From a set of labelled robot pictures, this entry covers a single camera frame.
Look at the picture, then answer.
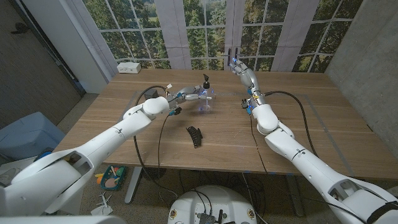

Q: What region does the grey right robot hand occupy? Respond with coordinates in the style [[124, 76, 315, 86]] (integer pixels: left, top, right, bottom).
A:
[[230, 58, 267, 108]]

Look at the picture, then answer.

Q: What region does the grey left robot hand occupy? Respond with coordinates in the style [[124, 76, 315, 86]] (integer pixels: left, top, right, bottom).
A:
[[167, 85, 214, 110]]

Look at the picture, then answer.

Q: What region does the clear plastic spray bottle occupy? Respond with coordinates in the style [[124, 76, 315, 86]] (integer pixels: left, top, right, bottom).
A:
[[198, 86, 216, 113]]

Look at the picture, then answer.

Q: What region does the black hair claw clip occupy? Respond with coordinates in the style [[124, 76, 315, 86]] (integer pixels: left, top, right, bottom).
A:
[[185, 126, 203, 149]]

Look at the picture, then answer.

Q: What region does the printed window forest backdrop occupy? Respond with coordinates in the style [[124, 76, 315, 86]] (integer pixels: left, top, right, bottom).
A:
[[67, 0, 364, 74]]

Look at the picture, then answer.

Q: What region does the white power strip box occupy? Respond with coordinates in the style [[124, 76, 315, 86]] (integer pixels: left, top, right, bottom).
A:
[[116, 62, 142, 75]]

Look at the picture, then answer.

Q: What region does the black round floor object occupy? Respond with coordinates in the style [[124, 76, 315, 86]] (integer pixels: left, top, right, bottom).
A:
[[142, 167, 167, 182]]

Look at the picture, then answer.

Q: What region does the white table leg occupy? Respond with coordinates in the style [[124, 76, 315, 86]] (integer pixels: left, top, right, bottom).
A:
[[124, 167, 143, 205]]

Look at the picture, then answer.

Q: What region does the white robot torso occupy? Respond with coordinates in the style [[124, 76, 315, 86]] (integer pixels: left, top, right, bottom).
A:
[[167, 185, 258, 224]]

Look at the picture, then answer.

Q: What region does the teal toy basket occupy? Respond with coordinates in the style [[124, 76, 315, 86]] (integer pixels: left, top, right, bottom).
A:
[[95, 164, 127, 191]]

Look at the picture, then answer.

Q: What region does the grey table leg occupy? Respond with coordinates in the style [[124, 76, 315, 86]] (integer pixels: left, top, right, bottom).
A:
[[284, 174, 305, 218]]

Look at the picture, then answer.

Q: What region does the white toy airplane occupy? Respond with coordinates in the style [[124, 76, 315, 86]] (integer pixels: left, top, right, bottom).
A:
[[90, 192, 114, 217]]

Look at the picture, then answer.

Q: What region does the blue-grey storage bin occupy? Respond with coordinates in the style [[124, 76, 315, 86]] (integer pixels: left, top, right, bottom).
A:
[[0, 111, 66, 161]]

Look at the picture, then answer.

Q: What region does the grey sneaker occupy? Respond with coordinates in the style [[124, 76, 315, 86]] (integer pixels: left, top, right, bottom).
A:
[[0, 167, 19, 187]]

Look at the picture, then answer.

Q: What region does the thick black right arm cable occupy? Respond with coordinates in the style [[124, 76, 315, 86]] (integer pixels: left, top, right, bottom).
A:
[[263, 90, 320, 158]]

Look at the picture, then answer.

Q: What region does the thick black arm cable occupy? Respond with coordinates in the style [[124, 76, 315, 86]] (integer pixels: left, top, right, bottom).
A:
[[132, 85, 178, 200], [263, 90, 320, 158]]

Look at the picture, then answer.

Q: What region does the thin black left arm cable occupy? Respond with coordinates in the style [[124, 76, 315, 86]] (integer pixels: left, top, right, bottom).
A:
[[156, 113, 178, 200]]

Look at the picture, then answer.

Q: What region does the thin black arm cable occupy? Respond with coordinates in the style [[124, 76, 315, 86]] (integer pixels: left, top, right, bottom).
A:
[[156, 113, 178, 200], [248, 113, 368, 223]]

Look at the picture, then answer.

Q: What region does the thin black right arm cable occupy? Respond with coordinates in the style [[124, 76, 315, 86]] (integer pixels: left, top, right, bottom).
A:
[[248, 113, 368, 223]]

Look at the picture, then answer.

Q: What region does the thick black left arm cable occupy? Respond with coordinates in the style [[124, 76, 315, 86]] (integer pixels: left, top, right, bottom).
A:
[[132, 85, 178, 200]]

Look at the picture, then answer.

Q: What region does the black door handle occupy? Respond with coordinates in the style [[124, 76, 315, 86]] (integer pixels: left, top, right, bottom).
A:
[[10, 22, 31, 35]]

